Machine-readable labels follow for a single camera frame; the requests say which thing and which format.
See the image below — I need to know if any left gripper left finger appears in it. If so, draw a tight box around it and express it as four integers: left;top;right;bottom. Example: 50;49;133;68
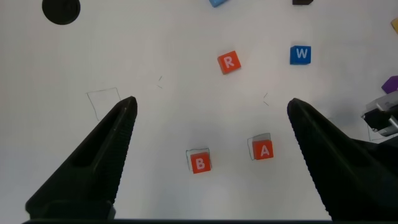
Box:
25;95;138;220

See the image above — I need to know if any orange letter A block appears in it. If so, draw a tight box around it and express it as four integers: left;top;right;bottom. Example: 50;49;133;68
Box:
252;139;275;161

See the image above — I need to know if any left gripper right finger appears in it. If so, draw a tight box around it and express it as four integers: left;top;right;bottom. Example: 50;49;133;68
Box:
286;98;398;222

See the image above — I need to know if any blue letter W block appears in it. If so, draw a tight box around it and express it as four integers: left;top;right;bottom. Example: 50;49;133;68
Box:
289;45;312;66

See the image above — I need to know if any orange letter R block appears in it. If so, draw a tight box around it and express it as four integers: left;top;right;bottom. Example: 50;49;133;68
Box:
216;50;242;75

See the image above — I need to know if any black round table grommet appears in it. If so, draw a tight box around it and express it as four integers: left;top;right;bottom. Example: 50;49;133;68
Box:
41;0;81;26

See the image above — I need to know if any purple letter I block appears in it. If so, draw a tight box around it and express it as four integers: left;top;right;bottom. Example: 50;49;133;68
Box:
381;75;398;95

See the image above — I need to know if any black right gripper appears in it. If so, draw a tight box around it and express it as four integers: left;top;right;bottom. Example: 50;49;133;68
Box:
360;93;398;138

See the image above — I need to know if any orange letter B block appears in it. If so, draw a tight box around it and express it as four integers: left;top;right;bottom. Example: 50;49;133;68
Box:
189;151;212;174

